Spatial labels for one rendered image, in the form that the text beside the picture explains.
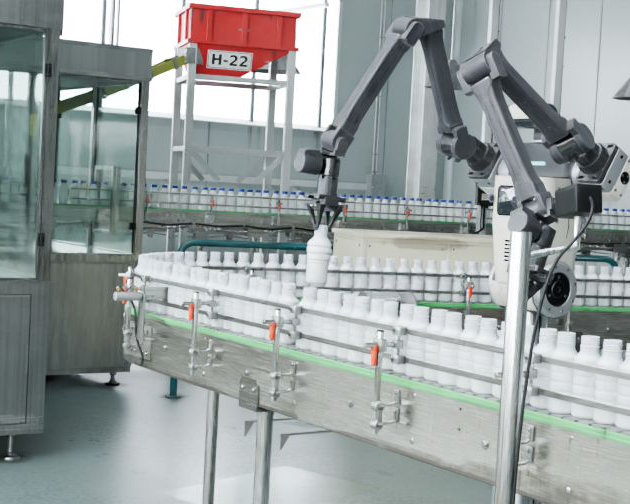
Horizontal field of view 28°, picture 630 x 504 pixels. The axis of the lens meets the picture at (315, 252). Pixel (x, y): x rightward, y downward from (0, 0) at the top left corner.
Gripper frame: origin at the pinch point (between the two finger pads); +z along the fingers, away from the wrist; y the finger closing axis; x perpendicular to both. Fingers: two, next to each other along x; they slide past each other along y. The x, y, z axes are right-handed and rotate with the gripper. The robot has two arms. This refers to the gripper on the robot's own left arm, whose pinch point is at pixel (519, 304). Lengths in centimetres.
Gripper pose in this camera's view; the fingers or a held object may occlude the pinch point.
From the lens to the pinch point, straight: 301.5
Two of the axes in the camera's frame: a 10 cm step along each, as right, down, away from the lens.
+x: 7.6, 3.6, 5.4
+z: -3.4, 9.3, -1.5
